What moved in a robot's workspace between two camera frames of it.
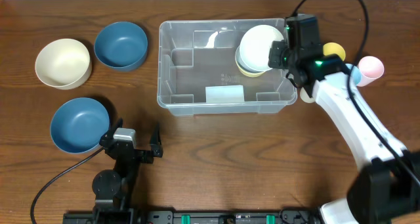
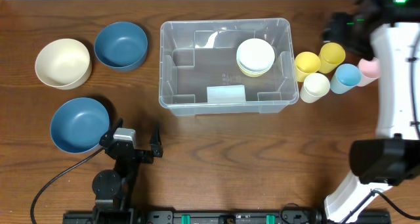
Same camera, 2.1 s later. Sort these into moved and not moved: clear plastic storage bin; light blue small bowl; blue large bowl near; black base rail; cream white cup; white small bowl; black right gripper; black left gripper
Moved: light blue small bowl; white small bowl; black right gripper
Not moved: clear plastic storage bin; black left gripper; black base rail; blue large bowl near; cream white cup
